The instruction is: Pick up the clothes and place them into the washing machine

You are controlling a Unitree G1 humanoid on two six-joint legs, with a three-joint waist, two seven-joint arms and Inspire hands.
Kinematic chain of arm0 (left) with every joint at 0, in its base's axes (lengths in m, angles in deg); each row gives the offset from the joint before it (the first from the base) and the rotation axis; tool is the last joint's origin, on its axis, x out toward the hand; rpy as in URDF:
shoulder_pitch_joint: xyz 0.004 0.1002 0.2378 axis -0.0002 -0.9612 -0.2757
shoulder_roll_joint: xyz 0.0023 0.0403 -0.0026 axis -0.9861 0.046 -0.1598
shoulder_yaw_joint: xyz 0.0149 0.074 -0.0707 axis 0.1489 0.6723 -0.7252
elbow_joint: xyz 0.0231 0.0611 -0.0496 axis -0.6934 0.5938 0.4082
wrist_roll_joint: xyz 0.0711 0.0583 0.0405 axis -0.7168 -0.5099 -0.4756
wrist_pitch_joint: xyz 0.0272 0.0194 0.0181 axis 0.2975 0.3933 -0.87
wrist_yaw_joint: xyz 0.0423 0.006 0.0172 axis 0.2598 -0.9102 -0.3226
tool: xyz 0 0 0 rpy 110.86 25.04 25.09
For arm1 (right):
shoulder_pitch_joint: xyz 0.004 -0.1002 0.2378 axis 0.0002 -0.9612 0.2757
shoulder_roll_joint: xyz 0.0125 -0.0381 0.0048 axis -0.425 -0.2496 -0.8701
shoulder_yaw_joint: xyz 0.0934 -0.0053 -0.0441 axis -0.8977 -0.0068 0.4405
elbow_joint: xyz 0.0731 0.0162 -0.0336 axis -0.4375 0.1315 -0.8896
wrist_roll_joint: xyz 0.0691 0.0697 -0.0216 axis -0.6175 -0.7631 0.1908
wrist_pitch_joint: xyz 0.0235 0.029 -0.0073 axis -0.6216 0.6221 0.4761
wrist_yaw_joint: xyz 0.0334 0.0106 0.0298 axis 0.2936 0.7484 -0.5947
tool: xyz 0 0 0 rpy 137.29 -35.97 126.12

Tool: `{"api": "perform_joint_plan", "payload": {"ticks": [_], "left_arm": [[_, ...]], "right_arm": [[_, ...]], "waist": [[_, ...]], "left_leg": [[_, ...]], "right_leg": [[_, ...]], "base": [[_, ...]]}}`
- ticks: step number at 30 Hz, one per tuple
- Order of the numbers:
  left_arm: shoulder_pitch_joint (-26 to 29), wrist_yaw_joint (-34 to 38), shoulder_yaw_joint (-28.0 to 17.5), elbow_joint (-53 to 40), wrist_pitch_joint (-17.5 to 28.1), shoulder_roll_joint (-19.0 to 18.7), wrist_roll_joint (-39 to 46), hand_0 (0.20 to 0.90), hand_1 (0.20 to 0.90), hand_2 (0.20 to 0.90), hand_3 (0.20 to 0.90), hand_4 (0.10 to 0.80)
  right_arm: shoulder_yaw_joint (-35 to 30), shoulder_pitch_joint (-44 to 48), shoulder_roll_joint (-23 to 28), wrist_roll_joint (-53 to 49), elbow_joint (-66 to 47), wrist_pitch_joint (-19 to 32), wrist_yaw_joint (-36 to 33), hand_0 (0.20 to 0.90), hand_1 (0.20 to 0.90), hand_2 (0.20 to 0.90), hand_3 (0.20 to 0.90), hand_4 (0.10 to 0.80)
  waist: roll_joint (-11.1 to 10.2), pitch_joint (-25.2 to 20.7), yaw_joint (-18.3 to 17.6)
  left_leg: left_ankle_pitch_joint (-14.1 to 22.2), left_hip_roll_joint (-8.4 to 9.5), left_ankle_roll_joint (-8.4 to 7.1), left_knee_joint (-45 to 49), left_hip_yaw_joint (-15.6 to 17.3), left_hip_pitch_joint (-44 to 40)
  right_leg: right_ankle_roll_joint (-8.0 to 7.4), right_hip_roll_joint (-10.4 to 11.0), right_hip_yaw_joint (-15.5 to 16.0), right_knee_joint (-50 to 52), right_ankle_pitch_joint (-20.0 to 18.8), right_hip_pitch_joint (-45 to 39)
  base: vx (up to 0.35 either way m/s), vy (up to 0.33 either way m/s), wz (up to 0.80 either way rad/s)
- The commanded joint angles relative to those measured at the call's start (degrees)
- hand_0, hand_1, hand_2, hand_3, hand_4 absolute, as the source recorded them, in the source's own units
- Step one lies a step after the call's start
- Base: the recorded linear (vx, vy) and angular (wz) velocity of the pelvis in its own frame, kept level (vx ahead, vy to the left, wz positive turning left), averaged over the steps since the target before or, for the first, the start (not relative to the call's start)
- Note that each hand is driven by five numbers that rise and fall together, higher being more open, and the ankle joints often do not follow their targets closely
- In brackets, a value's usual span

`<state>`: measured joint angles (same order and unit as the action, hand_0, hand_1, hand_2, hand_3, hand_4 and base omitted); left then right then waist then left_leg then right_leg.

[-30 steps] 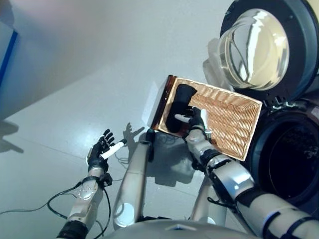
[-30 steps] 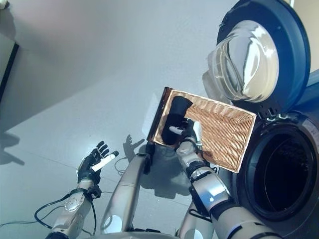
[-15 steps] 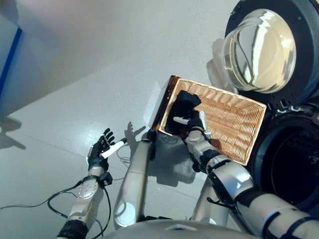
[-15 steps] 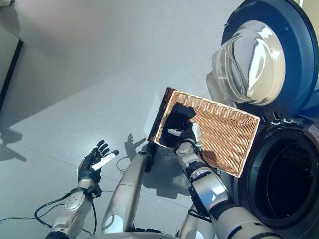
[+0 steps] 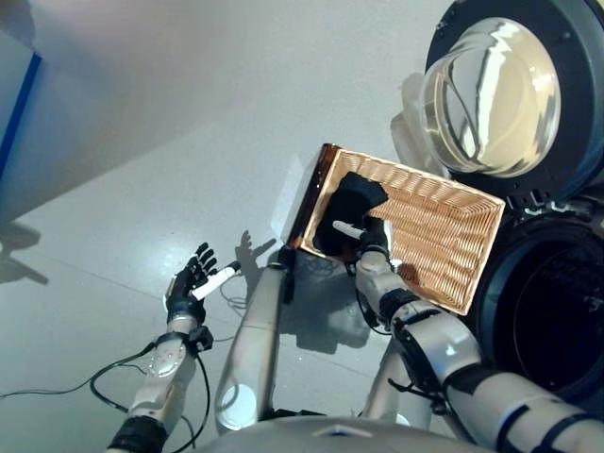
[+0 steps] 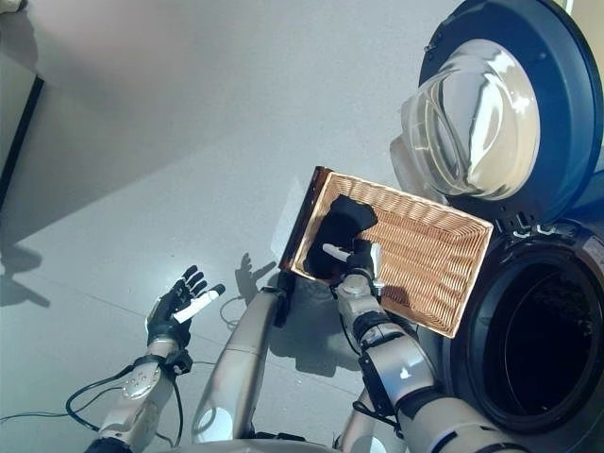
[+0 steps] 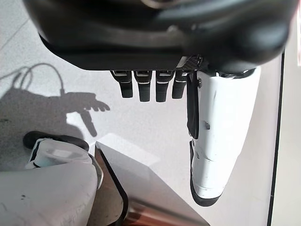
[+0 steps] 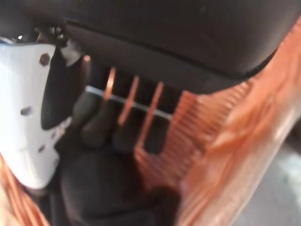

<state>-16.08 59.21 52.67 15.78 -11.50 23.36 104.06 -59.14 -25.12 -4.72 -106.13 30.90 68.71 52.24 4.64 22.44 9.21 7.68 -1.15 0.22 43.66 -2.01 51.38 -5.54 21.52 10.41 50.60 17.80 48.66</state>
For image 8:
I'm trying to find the woven wicker basket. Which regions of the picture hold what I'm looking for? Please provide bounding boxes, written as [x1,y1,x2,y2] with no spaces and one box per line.
[0,18,301,226]

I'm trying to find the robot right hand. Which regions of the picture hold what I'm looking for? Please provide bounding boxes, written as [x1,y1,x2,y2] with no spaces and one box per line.
[0,0,301,190]

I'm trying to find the black garment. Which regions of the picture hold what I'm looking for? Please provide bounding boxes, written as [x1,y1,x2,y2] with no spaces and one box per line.
[47,138,186,226]

